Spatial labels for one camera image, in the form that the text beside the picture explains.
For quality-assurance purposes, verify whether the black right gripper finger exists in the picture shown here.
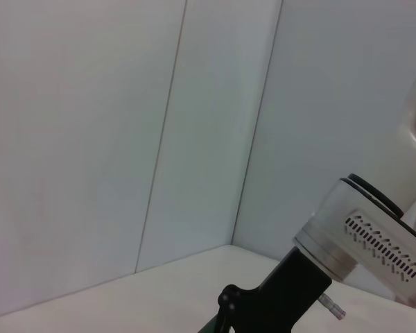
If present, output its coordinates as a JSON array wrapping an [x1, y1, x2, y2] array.
[[207, 310, 234, 333]]

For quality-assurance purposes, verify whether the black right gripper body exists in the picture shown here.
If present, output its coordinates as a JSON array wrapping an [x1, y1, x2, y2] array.
[[217, 247, 333, 333]]

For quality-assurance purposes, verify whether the right gripper silver plug post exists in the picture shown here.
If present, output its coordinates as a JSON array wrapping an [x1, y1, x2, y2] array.
[[318, 293, 348, 321]]

